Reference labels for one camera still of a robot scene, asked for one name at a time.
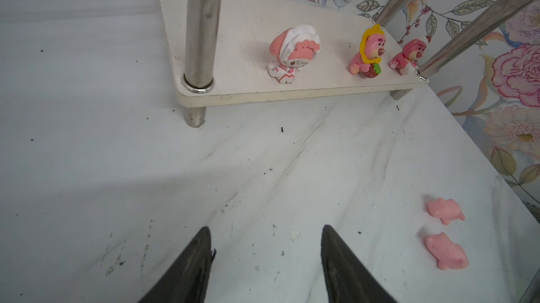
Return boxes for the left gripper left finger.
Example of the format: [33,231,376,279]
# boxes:
[139,226,217,303]

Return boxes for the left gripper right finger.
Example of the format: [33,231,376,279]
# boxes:
[321,225,396,303]

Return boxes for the pink pig toy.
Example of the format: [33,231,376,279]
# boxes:
[425,233,469,271]
[427,197,465,226]

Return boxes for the yellow red flower toy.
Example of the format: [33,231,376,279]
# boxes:
[348,24,386,79]

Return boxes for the white pink doll toy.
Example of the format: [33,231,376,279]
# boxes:
[267,24,321,84]

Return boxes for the small red bear toy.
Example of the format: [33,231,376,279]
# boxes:
[389,37,430,75]

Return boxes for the white two-tier shelf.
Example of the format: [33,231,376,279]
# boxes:
[160,0,535,128]

